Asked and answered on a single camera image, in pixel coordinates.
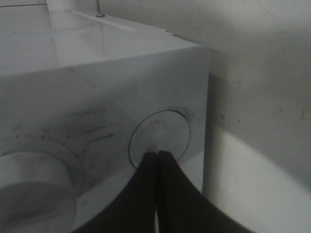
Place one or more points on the white microwave oven body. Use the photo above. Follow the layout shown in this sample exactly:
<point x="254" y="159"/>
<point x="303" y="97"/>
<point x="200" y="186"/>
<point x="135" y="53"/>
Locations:
<point x="75" y="86"/>

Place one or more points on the round door release button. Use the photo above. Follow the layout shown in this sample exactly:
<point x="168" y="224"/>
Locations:
<point x="166" y="130"/>

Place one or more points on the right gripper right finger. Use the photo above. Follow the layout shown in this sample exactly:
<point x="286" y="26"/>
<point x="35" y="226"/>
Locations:
<point x="181" y="208"/>

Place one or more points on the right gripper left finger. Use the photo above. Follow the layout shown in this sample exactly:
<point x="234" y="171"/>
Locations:
<point x="134" y="209"/>

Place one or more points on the white timer knob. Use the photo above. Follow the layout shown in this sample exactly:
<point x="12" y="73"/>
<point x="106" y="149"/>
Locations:
<point x="36" y="194"/>

